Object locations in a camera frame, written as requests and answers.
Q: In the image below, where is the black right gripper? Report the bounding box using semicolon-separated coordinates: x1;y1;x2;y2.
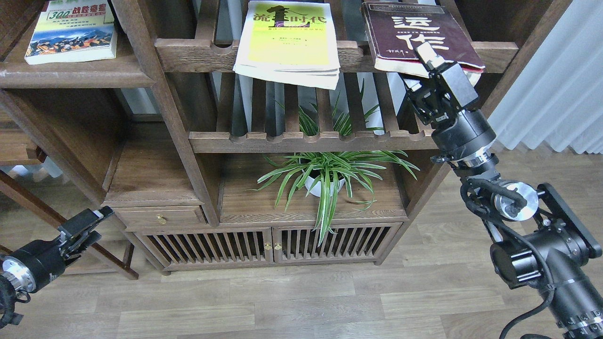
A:
403;42;497;165

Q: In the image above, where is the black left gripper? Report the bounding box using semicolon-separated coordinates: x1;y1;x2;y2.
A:
1;206;114;293

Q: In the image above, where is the dark maroon cover book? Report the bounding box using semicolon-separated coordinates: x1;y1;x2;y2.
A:
360;1;485;86

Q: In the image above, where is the colourful mountain cover book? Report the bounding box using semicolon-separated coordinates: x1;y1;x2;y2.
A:
24;0;118;65

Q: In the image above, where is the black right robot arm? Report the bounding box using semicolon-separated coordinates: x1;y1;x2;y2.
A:
406;42;603;339

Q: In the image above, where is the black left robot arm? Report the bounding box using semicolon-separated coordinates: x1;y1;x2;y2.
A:
0;206;114;328

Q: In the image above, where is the dark wooden bookshelf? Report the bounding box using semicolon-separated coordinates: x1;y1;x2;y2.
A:
0;0;572;276

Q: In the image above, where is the white pleated curtain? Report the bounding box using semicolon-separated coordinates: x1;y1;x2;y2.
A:
489;0;603;153

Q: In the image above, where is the green spider plant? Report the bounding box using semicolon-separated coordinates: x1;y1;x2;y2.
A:
250;79;421;247

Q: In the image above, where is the white plant pot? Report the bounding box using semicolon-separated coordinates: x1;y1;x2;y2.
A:
304;174;345;197

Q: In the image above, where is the yellow green cover book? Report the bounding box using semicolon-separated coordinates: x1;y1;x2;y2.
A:
233;0;340;90

